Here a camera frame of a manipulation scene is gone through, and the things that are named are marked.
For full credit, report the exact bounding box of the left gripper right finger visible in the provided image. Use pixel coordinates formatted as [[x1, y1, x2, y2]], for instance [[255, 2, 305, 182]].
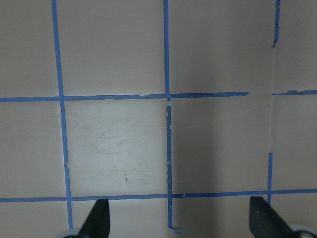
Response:
[[249, 196, 297, 238]]

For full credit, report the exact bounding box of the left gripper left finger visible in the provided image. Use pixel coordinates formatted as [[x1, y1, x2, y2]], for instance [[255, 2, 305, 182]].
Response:
[[78, 199, 109, 238]]

